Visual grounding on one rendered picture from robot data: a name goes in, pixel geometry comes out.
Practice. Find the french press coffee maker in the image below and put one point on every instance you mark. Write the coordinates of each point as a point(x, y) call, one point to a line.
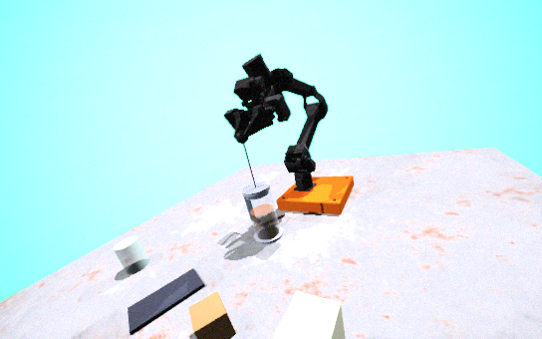
point(260, 206)

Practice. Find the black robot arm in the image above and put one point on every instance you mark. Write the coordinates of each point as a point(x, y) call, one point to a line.
point(298, 159)

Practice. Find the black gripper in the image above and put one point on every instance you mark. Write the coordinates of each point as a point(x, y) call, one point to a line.
point(258, 116)

